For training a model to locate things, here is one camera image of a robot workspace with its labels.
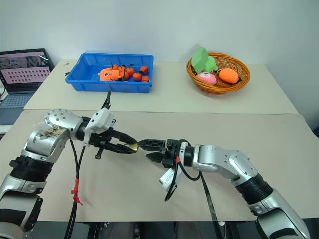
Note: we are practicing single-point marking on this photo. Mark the blue plastic bin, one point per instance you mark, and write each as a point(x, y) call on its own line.
point(82, 81)

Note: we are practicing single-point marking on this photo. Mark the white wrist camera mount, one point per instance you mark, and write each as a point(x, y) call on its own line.
point(101, 122)
point(169, 179)

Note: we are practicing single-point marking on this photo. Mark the orange plush fish toy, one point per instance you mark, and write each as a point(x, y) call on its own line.
point(109, 74)

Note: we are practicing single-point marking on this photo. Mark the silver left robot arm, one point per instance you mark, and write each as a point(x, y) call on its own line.
point(47, 142)

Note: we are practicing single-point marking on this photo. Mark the small orange mandarin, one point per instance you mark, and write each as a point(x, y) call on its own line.
point(136, 76)
point(130, 71)
point(145, 79)
point(144, 69)

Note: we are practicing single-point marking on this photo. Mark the red tape marker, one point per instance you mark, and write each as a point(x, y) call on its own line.
point(75, 193)

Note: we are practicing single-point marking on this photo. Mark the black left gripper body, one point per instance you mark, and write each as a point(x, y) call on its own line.
point(101, 141)

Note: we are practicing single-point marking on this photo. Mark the pink plush toy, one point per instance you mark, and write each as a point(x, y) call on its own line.
point(207, 77)

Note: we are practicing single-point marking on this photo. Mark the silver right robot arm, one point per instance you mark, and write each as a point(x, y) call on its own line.
point(224, 159)

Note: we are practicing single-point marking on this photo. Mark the brass padlock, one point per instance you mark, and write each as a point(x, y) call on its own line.
point(134, 147)

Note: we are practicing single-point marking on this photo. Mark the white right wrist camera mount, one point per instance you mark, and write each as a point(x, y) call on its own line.
point(169, 179)

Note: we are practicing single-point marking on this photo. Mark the orange plush fruit toy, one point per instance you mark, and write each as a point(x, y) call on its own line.
point(228, 75)

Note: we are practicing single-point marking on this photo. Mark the woven orange wicker basket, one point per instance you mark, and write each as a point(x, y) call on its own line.
point(239, 82)

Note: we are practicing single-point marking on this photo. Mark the light green plush toy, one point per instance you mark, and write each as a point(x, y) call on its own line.
point(211, 64)

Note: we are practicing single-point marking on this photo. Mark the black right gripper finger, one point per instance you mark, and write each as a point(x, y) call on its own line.
point(155, 158)
point(153, 144)

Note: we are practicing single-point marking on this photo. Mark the open laptop computer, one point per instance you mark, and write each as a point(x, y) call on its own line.
point(22, 72)

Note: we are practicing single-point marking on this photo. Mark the large green plush block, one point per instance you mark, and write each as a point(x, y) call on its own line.
point(199, 59)

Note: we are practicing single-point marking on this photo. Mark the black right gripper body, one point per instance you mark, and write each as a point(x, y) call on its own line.
point(172, 154)

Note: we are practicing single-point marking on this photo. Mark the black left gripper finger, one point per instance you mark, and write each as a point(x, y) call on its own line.
point(123, 137)
point(120, 148)

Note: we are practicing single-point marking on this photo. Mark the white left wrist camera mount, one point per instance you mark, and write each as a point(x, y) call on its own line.
point(101, 122)

